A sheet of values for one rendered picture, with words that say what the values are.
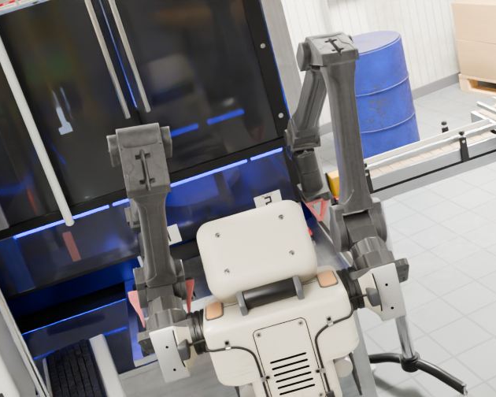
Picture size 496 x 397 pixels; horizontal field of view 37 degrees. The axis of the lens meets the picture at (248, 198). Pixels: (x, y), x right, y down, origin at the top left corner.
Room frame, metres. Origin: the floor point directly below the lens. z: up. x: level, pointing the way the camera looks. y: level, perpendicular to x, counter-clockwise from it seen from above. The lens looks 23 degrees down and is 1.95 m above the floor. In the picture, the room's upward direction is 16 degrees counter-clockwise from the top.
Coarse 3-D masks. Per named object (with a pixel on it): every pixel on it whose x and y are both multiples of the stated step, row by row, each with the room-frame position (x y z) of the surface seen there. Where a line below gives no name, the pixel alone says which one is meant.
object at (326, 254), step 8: (320, 232) 2.11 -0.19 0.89; (320, 240) 2.07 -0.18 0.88; (328, 240) 2.02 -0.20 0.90; (320, 248) 2.02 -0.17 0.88; (328, 248) 2.00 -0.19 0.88; (320, 256) 1.97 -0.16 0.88; (328, 256) 1.96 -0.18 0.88; (336, 256) 1.94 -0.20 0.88; (320, 264) 1.92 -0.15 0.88; (328, 264) 1.91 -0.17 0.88; (336, 264) 1.90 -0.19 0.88; (344, 264) 1.87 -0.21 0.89
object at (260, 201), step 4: (272, 192) 2.16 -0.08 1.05; (276, 192) 2.16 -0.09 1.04; (260, 196) 2.15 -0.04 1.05; (264, 196) 2.15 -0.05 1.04; (272, 196) 2.16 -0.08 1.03; (276, 196) 2.16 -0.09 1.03; (280, 196) 2.16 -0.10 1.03; (256, 200) 2.15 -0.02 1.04; (260, 200) 2.15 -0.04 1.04; (264, 200) 2.15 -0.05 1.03; (268, 200) 2.15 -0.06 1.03; (272, 200) 2.16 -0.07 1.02; (276, 200) 2.16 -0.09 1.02; (280, 200) 2.16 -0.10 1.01; (256, 204) 2.15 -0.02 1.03; (260, 204) 2.15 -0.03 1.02; (264, 204) 2.15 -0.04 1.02; (268, 204) 2.15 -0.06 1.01
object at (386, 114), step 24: (360, 48) 4.63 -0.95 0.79; (384, 48) 4.52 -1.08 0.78; (360, 72) 4.52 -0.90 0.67; (384, 72) 4.51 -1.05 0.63; (408, 72) 4.70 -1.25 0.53; (360, 96) 4.52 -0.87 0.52; (384, 96) 4.50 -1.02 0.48; (408, 96) 4.59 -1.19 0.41; (360, 120) 4.55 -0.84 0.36; (384, 120) 4.50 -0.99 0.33; (408, 120) 4.55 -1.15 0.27; (384, 144) 4.50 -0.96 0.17; (408, 144) 4.53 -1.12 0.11
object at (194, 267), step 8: (200, 256) 2.20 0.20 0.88; (184, 264) 2.18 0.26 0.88; (192, 264) 2.16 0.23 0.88; (200, 264) 2.15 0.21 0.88; (184, 272) 2.12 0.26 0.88; (192, 272) 2.11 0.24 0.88; (200, 272) 2.09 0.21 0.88; (200, 280) 2.04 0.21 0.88; (200, 288) 1.99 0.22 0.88; (208, 288) 1.97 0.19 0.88; (200, 296) 1.94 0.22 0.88; (208, 296) 1.87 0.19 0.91; (184, 304) 1.86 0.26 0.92; (192, 304) 1.86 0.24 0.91; (200, 304) 1.87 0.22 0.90; (144, 312) 1.91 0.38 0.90; (144, 320) 1.85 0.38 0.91
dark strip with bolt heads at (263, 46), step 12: (252, 0) 2.17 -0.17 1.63; (252, 12) 2.17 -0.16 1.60; (252, 24) 2.17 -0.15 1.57; (264, 24) 2.17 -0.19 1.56; (252, 36) 2.17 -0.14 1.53; (264, 36) 2.17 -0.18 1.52; (264, 48) 2.17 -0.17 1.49; (264, 60) 2.17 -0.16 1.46; (264, 72) 2.17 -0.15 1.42; (276, 72) 2.17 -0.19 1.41; (276, 84) 2.17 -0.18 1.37; (276, 96) 2.17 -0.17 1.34; (276, 108) 2.17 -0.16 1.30; (276, 120) 2.17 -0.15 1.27; (288, 120) 2.17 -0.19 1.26; (288, 156) 2.17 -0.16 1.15; (288, 168) 2.16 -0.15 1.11
